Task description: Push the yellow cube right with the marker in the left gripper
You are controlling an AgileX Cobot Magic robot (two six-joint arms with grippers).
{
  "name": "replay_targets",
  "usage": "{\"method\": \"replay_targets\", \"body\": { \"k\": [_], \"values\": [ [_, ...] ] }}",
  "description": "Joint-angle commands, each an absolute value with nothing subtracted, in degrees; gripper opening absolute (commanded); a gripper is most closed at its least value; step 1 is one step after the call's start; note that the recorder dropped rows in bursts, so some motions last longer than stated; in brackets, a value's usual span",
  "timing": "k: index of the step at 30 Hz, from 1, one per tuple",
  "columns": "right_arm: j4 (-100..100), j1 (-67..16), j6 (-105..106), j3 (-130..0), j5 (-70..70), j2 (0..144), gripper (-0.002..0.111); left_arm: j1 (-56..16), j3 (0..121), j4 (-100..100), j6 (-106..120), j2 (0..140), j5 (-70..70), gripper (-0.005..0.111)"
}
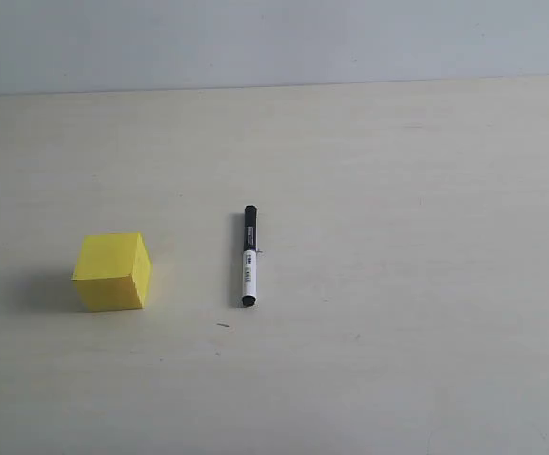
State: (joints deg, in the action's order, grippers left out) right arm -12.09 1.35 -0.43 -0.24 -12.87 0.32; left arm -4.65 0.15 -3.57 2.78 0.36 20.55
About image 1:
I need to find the black and white marker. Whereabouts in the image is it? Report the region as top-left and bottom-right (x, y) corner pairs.
(241, 205), (257, 308)

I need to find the yellow foam cube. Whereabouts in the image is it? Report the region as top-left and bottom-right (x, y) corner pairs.
(72, 232), (152, 312)

